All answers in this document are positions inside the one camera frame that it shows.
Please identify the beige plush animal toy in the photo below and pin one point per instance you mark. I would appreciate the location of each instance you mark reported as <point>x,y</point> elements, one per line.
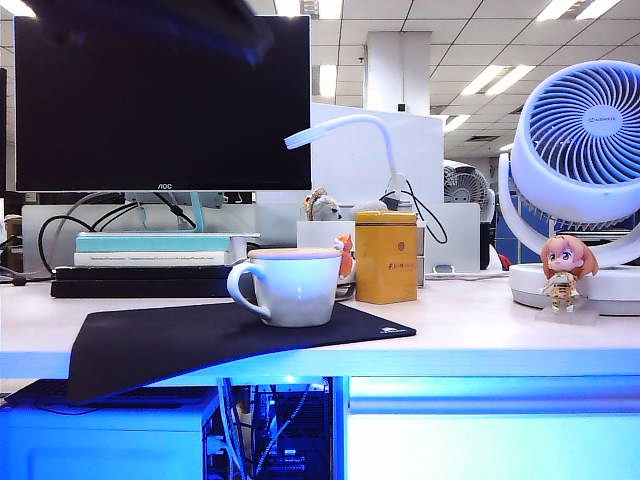
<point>326,207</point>

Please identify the white book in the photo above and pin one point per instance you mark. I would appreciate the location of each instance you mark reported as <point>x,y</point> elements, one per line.
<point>152,258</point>

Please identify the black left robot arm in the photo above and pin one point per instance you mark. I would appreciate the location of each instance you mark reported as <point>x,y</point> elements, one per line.
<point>150,25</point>

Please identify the white flexible desk lamp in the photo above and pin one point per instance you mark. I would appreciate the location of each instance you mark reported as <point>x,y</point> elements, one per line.
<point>381,125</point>

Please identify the light teal monitor stand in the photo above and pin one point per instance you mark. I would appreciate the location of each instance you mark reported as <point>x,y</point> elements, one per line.
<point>196,215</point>

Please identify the white desk fan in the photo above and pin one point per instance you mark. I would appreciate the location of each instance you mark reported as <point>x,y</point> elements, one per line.
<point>550,165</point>

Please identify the white ceramic mug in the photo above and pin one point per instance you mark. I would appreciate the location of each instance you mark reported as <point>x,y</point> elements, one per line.
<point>297,295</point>

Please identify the small orange fox figurine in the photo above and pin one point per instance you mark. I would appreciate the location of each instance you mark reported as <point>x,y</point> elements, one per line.
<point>346,247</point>

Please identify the grey mini drawer organizer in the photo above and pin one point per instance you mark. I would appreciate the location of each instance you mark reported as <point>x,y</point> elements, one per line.
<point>421,250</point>

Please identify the orange-haired anime girl figurine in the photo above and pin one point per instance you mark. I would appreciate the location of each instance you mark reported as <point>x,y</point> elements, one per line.
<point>567,257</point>

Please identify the open black computer chassis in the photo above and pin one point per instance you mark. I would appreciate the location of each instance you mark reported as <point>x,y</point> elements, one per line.
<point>306,430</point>

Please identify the silver flat panel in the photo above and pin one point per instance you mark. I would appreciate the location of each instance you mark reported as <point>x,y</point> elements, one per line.
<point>457,240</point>

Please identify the yellow tea tin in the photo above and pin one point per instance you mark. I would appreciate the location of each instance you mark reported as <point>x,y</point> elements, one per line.
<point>385,260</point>

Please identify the white computer case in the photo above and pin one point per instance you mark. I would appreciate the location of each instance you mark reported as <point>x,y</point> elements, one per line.
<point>100,445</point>

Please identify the white office partition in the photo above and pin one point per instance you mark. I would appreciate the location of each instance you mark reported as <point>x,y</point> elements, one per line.
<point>350,165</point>

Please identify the black AOC computer monitor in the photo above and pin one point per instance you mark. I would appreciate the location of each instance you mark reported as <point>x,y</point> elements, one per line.
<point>165,125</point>

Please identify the white background fan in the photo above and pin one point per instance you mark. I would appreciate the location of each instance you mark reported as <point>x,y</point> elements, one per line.
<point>465,185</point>

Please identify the stack of books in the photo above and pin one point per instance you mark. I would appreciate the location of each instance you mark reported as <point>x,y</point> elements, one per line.
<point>241,220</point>

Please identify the grey soft toy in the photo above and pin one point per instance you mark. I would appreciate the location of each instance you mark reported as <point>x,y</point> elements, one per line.
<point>369,206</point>

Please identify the black Corsair mouse pad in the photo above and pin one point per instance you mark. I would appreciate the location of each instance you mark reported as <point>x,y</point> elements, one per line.
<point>177,340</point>

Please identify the black flat case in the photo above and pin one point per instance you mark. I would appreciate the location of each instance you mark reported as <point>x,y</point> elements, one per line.
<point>127,290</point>
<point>142,273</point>

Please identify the teal book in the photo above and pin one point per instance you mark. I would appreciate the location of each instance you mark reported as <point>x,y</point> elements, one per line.
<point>152,243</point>

